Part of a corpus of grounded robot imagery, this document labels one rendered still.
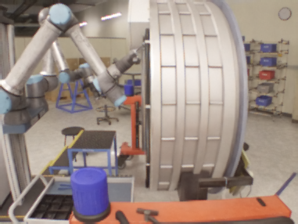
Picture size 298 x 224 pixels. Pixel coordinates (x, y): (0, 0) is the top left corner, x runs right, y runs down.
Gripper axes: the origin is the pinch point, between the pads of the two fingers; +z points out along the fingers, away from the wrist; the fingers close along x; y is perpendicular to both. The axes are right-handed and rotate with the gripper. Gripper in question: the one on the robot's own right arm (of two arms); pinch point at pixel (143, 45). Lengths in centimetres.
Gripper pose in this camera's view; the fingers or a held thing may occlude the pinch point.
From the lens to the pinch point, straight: 141.0
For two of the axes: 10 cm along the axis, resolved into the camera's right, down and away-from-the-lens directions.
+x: -4.8, -4.8, -7.3
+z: 7.9, -6.0, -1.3
